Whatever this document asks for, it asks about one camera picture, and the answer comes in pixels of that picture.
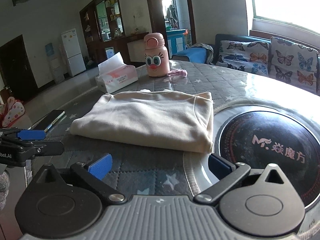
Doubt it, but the cream sweatshirt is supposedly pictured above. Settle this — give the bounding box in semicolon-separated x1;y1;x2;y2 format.
69;89;214;154

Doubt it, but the black smartphone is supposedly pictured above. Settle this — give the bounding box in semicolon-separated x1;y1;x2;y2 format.
31;109;65;132

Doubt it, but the polka dot bag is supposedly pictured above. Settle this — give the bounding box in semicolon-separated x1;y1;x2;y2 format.
1;96;25;128

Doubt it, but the black induction cooktop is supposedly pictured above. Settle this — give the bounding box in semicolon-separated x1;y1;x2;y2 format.
215;109;319;207

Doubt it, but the water dispenser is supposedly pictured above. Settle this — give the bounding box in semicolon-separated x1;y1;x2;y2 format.
45;43;65;84

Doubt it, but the white refrigerator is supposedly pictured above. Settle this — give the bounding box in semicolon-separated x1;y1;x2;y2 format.
61;29;86;77

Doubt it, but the white pink tissue box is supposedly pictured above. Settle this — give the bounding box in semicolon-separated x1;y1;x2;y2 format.
95;52;138;94

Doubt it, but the left butterfly cushion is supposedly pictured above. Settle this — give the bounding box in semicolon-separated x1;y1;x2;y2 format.
216;41;270;76

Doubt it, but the butterfly cushion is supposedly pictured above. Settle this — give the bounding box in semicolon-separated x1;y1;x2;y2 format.
268;37;318;94
216;41;270;76

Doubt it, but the grey blanket on sofa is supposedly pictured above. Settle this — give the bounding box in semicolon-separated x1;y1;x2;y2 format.
189;43;214;64

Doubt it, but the blue sofa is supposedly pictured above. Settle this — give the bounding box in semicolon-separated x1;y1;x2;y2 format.
172;34;319;95

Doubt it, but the pink cartoon water bottle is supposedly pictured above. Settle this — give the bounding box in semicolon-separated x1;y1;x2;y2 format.
144;33;170;77

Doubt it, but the right butterfly cushion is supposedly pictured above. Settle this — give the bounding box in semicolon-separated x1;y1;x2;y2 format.
268;37;318;94

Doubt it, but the dark wooden display cabinet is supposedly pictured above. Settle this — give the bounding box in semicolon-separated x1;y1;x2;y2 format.
79;0;149;67

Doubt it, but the blue cabinet in doorway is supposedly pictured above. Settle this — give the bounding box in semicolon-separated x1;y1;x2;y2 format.
167;29;188;57

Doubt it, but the window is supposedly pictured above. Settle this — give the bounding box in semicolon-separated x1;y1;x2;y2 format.
246;0;319;35

